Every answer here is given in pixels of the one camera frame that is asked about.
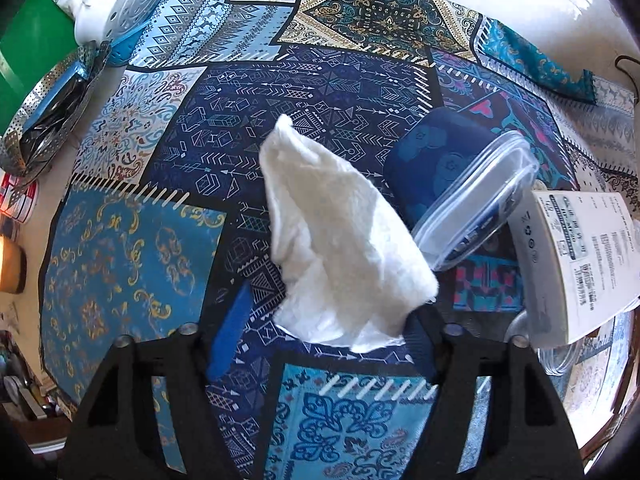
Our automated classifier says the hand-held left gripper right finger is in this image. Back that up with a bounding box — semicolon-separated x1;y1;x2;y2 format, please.
400;302;586;480

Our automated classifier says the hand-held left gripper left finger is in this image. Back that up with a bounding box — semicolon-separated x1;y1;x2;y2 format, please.
57;282;256;480

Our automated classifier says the white paper towel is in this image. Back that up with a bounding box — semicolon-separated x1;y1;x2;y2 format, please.
259;113;441;354

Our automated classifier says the patchwork patterned tablecloth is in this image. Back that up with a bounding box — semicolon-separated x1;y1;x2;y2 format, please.
37;0;640;480

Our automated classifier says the clear glass jar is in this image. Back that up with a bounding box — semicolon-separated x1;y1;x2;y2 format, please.
505;310;616;376

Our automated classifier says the clear plastic container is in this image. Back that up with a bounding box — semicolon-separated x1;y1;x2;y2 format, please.
384;107;540;273

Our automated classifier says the glass candle jar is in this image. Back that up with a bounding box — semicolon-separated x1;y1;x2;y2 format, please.
0;232;27;295

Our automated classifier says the red and white jar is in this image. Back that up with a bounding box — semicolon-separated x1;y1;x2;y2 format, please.
0;170;40;221

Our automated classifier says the perforated metal steamer basket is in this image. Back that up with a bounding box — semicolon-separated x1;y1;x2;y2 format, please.
0;42;113;177

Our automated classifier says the teal plastic basket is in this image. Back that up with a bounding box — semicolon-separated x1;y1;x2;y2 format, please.
105;12;156;68

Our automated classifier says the white perforated plastic lid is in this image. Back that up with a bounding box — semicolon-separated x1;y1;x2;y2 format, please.
74;0;173;43

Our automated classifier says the green box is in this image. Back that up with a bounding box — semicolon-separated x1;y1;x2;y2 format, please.
0;0;78;86

